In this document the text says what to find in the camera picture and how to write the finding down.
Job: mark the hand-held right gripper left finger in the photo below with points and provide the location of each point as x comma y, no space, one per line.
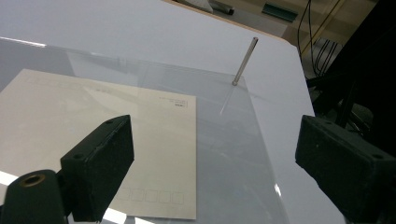
99,168

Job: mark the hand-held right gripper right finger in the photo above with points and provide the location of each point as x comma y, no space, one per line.
342,168

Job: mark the beige paper envelope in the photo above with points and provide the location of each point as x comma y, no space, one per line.
93,102

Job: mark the black metal stand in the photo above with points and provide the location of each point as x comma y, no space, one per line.
345,102

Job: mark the black curtain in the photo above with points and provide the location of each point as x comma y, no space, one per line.
367,46

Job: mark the thin metal pin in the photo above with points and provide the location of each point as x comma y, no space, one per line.
245,60

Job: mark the grey-green desk label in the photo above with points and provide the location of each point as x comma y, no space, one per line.
279,11

